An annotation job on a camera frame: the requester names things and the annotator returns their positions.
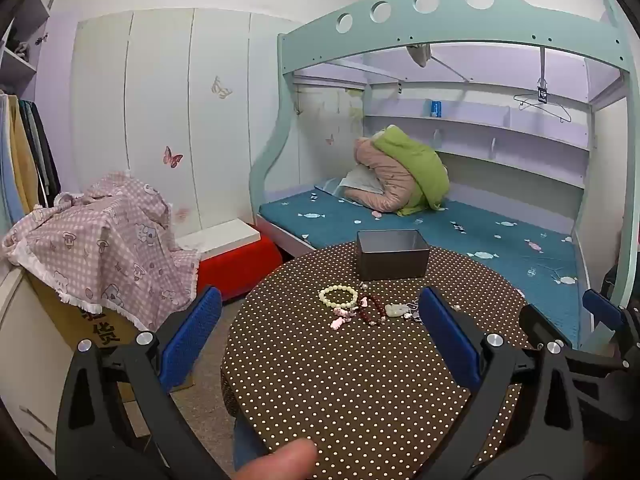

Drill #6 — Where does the white wardrobe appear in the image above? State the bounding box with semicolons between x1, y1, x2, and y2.
70;7;301;241

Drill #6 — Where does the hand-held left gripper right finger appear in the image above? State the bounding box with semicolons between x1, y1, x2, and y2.
419;286;587;480

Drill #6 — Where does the grey metal box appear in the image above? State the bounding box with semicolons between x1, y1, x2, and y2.
356;230;431;282

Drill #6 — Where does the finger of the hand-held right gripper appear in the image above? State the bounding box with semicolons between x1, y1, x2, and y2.
582;287;640;343
519;304;626;376

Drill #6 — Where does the lilac wall shelf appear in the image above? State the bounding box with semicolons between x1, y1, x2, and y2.
362;95;593;191

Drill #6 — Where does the red storage ottoman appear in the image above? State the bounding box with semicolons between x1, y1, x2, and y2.
195;236;284;303

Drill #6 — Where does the grey hanging cloth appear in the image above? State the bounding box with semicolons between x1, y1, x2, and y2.
406;44;432;68

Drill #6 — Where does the green padded jacket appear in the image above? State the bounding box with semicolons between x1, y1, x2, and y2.
372;126;449;217

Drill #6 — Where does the teal bunk bed frame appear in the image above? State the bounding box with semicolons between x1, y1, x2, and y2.
249;0;637;351

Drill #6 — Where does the white board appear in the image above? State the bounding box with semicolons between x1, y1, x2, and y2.
175;219;262;257

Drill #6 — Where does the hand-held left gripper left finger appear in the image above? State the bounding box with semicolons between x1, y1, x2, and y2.
56;286;236;480

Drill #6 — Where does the round brown polka-dot table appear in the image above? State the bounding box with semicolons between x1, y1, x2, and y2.
220;241;538;480

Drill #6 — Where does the pink padded jacket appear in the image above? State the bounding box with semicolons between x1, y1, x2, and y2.
344;137;418;213

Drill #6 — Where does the dark hanging garment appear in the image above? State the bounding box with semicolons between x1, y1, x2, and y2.
21;100;62;208

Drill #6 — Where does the white pillow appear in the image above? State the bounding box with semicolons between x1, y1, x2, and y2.
340;166;383;203

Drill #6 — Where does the yellow hanging garment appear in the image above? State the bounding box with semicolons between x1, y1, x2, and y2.
10;95;42;211

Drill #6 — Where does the white bead bracelet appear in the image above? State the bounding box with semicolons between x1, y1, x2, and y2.
318;285;360;309

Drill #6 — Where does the dark red bead bracelet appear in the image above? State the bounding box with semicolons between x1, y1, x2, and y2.
357;292;389;326

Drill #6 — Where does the white drawer cabinet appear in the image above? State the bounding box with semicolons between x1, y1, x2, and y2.
0;265;66;471

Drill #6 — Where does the blue candy print mattress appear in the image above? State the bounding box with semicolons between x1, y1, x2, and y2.
259;190;581;351

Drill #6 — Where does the pink checked cartoon cloth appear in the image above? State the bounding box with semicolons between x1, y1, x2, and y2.
0;172;201;331

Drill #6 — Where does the cardboard box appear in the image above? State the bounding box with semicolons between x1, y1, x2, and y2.
25;270;198;403

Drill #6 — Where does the lilac shelf unit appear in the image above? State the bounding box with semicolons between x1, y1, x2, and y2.
0;0;68;96

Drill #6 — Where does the wire clothes hanger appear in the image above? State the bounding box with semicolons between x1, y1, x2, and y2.
514;87;572;124

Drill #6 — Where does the pink charm bracelet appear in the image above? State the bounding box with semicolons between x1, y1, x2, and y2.
330;295;371;331

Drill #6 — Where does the light blue hanging garment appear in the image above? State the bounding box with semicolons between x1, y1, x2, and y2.
0;92;23;223

